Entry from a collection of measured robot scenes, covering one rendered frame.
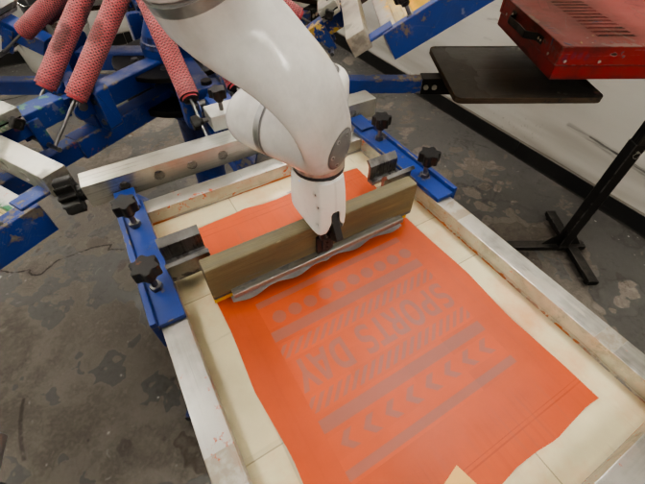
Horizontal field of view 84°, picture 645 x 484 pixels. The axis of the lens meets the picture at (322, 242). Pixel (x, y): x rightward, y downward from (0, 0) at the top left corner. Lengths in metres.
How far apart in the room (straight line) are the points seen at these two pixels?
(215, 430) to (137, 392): 1.22
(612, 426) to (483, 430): 0.18
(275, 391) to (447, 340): 0.27
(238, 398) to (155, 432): 1.10
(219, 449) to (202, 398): 0.07
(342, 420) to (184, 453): 1.10
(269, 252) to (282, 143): 0.24
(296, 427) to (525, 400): 0.32
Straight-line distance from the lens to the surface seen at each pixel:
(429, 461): 0.55
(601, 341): 0.68
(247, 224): 0.75
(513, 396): 0.61
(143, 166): 0.81
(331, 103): 0.34
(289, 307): 0.61
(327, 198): 0.51
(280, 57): 0.31
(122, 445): 1.68
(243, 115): 0.41
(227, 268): 0.56
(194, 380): 0.55
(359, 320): 0.60
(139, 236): 0.72
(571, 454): 0.62
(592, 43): 1.32
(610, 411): 0.67
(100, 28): 1.15
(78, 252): 2.32
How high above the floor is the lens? 1.48
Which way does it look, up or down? 49 degrees down
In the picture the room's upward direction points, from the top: straight up
